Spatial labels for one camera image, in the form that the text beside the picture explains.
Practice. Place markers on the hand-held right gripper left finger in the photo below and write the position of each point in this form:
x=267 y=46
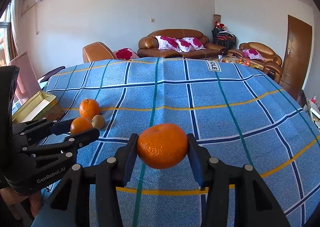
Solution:
x=131 y=157

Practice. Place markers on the light curtain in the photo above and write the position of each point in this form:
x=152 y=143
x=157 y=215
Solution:
x=16 y=29

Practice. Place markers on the brown wooden door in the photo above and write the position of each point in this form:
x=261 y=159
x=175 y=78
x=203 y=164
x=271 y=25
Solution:
x=295 y=54

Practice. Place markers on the large orange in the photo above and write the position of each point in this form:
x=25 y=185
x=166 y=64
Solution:
x=162 y=145

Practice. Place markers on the gold metal tray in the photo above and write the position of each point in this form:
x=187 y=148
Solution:
x=37 y=103

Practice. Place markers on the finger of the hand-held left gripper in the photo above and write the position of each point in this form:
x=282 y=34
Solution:
x=60 y=127
x=85 y=137

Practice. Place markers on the pink electric kettle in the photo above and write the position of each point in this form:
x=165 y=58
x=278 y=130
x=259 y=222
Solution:
x=25 y=72

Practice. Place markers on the person's left hand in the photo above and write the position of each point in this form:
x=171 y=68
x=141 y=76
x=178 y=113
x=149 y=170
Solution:
x=35 y=200

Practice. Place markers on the blue plaid tablecloth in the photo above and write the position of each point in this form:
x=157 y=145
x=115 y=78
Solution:
x=225 y=129

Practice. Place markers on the window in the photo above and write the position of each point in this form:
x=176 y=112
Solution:
x=3 y=42

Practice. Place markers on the white pink floral pillow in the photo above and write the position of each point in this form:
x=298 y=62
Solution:
x=190 y=43
x=167 y=42
x=252 y=54

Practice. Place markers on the brown leather armchair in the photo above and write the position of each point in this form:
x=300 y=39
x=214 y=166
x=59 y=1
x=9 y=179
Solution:
x=270 y=57
x=96 y=52

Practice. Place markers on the small brown kiwi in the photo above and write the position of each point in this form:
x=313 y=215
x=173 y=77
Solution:
x=98 y=121

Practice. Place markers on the dark purple cloth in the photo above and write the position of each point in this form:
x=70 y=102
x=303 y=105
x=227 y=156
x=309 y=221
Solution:
x=52 y=73

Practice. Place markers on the red floral pillow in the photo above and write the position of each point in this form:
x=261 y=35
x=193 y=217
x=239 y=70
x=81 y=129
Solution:
x=125 y=54

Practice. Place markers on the stack of dark chairs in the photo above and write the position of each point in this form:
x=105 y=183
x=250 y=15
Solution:
x=222 y=39

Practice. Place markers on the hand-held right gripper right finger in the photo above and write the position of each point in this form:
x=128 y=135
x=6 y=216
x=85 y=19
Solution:
x=195 y=164

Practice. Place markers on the cluttered coffee table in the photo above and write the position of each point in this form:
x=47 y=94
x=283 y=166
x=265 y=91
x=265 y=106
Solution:
x=235 y=60

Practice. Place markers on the brown leather sofa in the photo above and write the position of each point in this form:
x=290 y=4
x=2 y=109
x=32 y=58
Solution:
x=190 y=33

